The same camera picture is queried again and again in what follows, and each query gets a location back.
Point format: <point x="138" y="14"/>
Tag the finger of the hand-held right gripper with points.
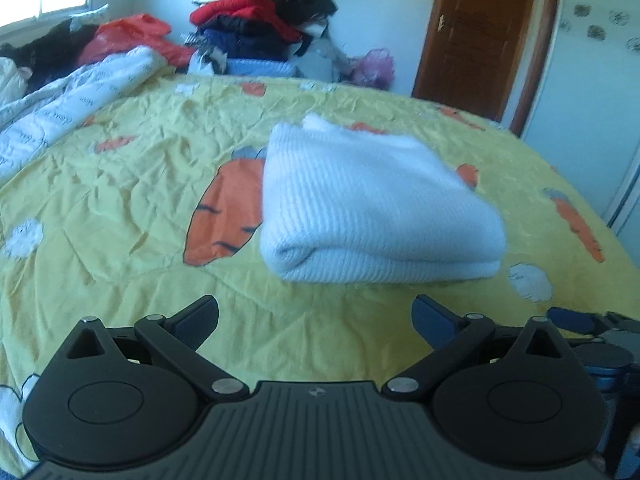
<point x="620" y="321"/>
<point x="572" y="320"/>

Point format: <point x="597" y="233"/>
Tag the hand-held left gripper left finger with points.
<point x="197" y="317"/>

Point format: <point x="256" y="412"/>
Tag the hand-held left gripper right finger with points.
<point x="431" y="317"/>

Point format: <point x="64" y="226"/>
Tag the white knit sweater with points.
<point x="370" y="200"/>

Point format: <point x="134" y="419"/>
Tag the yellow carrot-print bedsheet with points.
<point x="125" y="210"/>

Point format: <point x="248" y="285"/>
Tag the white printed blanket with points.
<point x="65" y="100"/>

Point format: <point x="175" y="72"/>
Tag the clear plastic bag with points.
<point x="202" y="62"/>

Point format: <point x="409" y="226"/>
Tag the pink plastic bag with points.
<point x="375" y="67"/>

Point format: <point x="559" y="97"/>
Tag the light blue knit garment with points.
<point x="260" y="66"/>

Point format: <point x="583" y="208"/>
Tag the grey plastic bag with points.
<point x="325" y="60"/>

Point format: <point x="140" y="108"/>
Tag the navy jacket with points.
<point x="245" y="40"/>

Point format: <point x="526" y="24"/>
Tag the brown wooden door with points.
<point x="475" y="35"/>

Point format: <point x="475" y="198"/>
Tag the red plastic bag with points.
<point x="130" y="35"/>

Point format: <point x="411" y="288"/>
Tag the pale pink cloth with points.
<point x="12" y="80"/>

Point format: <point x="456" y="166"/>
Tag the dark cloth pile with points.
<point x="50" y="50"/>

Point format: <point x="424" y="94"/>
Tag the flower wall sticker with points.
<point x="581" y="10"/>
<point x="634" y="45"/>
<point x="619" y="17"/>
<point x="596" y="31"/>
<point x="565" y="24"/>

